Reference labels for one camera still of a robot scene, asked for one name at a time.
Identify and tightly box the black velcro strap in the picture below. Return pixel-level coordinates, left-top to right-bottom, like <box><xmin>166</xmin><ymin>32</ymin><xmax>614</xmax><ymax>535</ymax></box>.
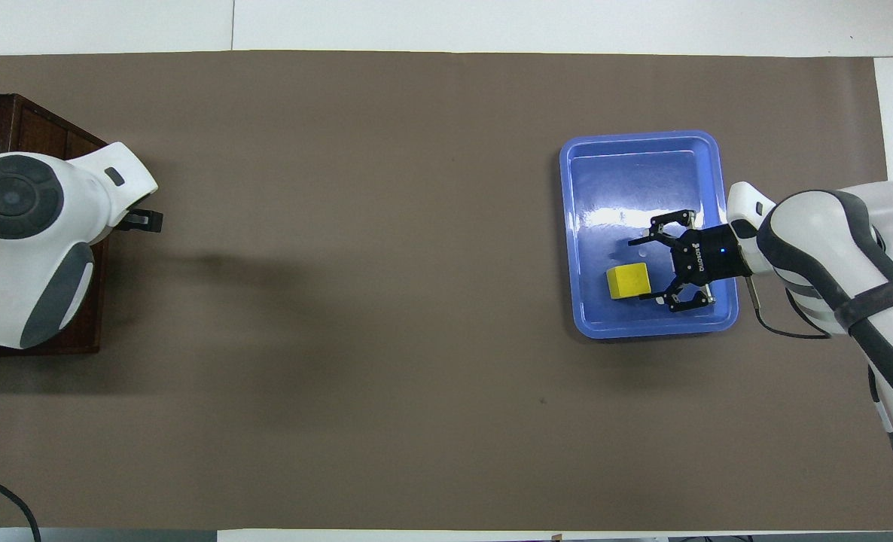
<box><xmin>829</xmin><ymin>277</ymin><xmax>893</xmax><ymax>336</ymax></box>

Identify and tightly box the brown table mat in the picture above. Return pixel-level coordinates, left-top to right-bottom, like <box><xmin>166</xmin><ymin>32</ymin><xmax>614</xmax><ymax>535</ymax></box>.
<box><xmin>0</xmin><ymin>49</ymin><xmax>893</xmax><ymax>532</ymax></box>

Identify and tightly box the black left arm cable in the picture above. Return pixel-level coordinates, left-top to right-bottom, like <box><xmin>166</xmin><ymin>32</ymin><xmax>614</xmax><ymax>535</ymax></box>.
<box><xmin>0</xmin><ymin>465</ymin><xmax>42</xmax><ymax>542</ymax></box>

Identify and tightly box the blue plastic tray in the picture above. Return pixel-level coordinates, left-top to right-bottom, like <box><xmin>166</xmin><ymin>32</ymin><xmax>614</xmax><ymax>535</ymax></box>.
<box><xmin>559</xmin><ymin>129</ymin><xmax>739</xmax><ymax>340</ymax></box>

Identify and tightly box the yellow cube block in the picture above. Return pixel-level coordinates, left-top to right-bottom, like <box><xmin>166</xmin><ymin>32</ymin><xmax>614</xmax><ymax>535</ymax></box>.
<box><xmin>605</xmin><ymin>263</ymin><xmax>651</xmax><ymax>302</ymax></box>

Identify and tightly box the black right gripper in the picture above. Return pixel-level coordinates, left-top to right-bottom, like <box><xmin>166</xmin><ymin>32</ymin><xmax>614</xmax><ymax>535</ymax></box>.
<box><xmin>627</xmin><ymin>209</ymin><xmax>745</xmax><ymax>314</ymax></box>

